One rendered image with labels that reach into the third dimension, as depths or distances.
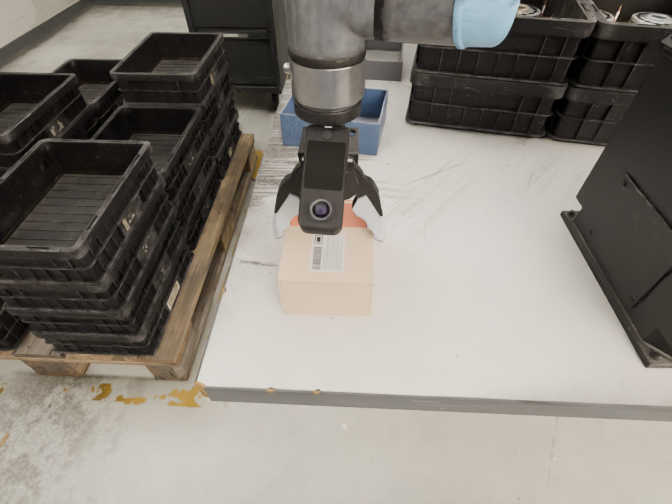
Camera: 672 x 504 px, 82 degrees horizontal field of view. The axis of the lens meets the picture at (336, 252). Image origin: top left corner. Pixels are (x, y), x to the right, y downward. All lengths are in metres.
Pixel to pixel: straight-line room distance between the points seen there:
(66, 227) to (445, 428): 1.14
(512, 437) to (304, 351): 0.89
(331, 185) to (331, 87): 0.09
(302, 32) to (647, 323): 0.52
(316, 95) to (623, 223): 0.45
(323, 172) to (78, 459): 1.14
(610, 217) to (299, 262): 0.44
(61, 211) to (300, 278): 0.85
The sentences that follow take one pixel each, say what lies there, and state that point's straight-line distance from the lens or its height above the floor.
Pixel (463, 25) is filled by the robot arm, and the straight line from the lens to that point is 0.36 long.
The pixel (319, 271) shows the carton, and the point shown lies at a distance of 0.48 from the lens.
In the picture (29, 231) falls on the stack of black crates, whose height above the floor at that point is 0.49.
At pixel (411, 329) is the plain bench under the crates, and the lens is 0.53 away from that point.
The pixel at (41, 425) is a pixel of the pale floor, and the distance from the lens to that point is 1.47.
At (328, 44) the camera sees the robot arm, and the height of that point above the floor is 1.02.
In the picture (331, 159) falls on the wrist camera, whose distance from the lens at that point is 0.41.
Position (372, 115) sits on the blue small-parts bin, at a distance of 0.93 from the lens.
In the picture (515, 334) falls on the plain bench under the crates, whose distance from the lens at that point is 0.57.
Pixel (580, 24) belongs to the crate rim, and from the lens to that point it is 0.86.
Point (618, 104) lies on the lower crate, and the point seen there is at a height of 0.80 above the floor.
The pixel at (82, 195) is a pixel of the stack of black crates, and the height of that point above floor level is 0.49.
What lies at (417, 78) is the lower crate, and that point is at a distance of 0.87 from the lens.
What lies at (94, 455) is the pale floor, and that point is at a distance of 1.36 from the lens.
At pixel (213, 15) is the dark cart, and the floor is 0.52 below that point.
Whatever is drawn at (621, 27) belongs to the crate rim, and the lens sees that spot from 0.88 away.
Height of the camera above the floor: 1.15
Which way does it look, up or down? 48 degrees down
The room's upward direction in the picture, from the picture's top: straight up
